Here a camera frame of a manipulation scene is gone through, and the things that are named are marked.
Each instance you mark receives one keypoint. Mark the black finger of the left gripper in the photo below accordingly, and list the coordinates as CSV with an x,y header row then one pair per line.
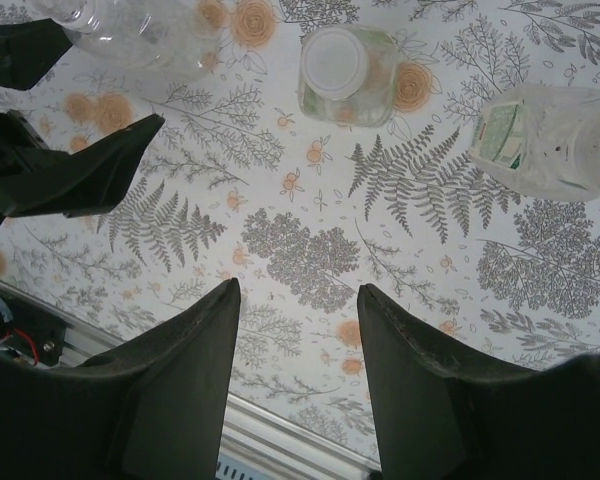
x,y
20,52
90,175

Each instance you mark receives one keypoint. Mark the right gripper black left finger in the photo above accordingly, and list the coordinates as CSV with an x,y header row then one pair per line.
x,y
80,425

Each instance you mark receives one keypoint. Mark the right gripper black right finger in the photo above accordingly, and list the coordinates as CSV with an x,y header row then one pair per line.
x,y
480,425

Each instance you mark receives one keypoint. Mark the plain clear plastic bottle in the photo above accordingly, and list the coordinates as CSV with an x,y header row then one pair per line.
x,y
145,45

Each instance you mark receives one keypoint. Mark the wide white bottle cap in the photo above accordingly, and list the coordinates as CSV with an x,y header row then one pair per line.
x,y
335,62

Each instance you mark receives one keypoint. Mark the tall clear bottle pale label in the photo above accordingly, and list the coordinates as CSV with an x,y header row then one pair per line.
x,y
555,145

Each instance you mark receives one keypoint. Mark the clear bottle bright green label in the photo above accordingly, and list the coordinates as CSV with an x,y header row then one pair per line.
x,y
375,102

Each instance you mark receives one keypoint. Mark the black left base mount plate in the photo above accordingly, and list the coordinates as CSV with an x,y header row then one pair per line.
x,y
30,332

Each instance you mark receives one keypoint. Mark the aluminium front frame rail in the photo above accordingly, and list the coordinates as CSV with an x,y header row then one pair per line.
x,y
280,425

